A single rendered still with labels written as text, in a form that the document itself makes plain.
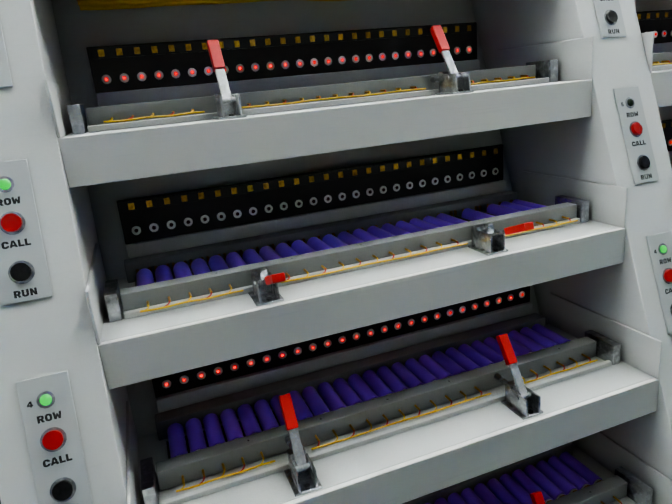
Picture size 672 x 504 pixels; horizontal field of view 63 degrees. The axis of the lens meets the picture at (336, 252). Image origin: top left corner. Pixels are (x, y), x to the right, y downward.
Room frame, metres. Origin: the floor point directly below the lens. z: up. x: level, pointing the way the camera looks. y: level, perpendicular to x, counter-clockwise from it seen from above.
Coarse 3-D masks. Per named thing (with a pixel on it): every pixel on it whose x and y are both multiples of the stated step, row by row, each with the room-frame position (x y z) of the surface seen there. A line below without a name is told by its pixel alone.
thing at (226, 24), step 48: (288, 0) 0.77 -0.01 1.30; (384, 0) 0.82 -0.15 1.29; (432, 0) 0.84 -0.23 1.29; (480, 48) 0.86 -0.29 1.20; (432, 144) 0.82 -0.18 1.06; (480, 144) 0.85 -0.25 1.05; (96, 192) 0.68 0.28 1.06; (144, 192) 0.69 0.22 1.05; (144, 384) 0.68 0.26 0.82; (144, 432) 0.68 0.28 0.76
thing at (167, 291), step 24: (504, 216) 0.68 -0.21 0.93; (528, 216) 0.69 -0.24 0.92; (552, 216) 0.70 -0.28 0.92; (576, 216) 0.71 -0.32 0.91; (384, 240) 0.63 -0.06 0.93; (408, 240) 0.63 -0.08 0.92; (432, 240) 0.64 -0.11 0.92; (456, 240) 0.65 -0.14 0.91; (264, 264) 0.59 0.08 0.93; (288, 264) 0.59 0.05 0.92; (312, 264) 0.60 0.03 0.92; (336, 264) 0.61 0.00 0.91; (360, 264) 0.60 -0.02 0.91; (144, 288) 0.55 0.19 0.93; (168, 288) 0.55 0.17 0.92; (192, 288) 0.56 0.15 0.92; (216, 288) 0.57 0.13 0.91
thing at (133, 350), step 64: (448, 192) 0.79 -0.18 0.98; (576, 192) 0.73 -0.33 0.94; (128, 256) 0.66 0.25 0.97; (448, 256) 0.63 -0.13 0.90; (512, 256) 0.62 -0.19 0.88; (576, 256) 0.66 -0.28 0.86; (128, 320) 0.53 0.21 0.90; (192, 320) 0.52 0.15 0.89; (256, 320) 0.53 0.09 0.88; (320, 320) 0.56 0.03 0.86; (384, 320) 0.58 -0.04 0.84; (128, 384) 0.50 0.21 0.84
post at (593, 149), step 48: (480, 0) 0.84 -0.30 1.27; (528, 0) 0.75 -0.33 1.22; (576, 0) 0.67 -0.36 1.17; (624, 0) 0.70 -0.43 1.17; (624, 48) 0.69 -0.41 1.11; (528, 144) 0.81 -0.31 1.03; (576, 144) 0.72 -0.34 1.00; (624, 144) 0.68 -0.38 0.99; (576, 288) 0.77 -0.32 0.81; (624, 288) 0.69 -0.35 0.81; (624, 432) 0.75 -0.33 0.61
